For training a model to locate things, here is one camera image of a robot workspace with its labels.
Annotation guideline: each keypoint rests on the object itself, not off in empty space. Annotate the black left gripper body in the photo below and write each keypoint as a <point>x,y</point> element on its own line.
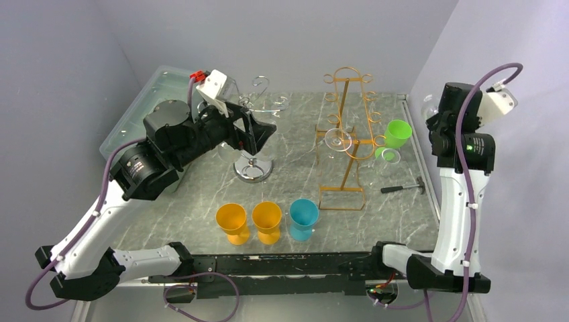
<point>216,128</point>

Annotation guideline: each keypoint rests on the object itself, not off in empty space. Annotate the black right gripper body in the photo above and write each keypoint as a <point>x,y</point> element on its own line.
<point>433,125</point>

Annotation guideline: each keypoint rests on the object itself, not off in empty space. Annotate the clear wine glass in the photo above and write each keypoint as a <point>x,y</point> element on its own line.
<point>430,106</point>
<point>389,161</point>
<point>337,141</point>

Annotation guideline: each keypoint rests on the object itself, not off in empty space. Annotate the green plastic wine glass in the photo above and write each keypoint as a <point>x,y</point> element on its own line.
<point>396,135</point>

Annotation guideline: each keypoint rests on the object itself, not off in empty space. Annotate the orange plastic wine glass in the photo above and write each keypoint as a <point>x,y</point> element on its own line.
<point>266,217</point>
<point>231,218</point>

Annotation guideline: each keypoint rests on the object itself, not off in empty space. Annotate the blue plastic wine glass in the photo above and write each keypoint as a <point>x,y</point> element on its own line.
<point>304,214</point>

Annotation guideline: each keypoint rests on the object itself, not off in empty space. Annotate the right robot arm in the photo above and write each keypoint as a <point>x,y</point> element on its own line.
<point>465,159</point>

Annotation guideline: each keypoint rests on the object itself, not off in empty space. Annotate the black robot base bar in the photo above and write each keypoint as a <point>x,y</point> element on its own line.
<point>349,273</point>

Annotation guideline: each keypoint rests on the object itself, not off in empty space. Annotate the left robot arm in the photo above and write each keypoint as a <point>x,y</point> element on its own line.
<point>84,264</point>

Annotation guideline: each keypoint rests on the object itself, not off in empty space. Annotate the translucent green storage box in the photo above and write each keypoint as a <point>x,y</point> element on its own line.
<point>166,84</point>

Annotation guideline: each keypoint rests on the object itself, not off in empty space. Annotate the chrome wire glass rack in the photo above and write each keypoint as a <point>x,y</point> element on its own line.
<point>248,168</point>

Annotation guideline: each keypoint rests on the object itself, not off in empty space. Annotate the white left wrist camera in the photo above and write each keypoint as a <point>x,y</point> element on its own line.
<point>212,88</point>

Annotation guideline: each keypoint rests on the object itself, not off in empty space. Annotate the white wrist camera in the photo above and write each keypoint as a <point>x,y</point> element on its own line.
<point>496,102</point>
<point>212,88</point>

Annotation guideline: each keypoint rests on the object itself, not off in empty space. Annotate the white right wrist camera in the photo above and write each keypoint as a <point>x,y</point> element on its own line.
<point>496,102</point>

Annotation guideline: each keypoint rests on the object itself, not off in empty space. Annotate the gold wire glass rack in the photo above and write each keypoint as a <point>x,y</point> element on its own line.
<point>354,110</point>

